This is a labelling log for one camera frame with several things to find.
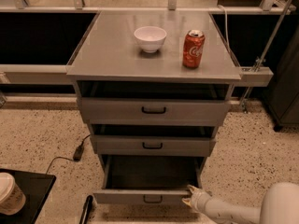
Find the dark cabinet at right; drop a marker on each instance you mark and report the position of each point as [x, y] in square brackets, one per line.
[282, 95]

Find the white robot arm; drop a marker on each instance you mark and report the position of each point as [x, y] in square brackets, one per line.
[280, 205]

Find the slanted metal rod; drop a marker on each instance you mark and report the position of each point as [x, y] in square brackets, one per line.
[256, 75]

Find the white paper coffee cup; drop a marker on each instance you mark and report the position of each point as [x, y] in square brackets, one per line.
[12, 199]

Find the grey middle drawer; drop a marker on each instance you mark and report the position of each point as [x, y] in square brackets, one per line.
[152, 145]

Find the black stick object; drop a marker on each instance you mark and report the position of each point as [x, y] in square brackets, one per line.
[87, 207]

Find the grey drawer cabinet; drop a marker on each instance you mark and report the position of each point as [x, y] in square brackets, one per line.
[153, 88]

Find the metal rail frame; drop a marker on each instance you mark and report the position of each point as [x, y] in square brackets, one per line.
[31, 75]

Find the grey drawer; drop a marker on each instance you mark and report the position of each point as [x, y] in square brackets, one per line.
[124, 198]
[152, 145]
[153, 112]

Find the grey top drawer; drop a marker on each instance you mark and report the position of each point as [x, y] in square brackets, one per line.
[153, 112]

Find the grey bottom drawer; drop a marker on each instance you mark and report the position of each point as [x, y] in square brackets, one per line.
[124, 198]

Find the white bowl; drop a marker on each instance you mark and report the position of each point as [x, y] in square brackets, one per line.
[150, 38]

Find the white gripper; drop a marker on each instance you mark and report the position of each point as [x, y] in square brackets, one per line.
[199, 199]

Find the black power adapter with cable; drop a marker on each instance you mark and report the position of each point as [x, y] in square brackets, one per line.
[76, 156]

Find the red cola can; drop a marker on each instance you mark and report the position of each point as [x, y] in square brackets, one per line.
[193, 48]

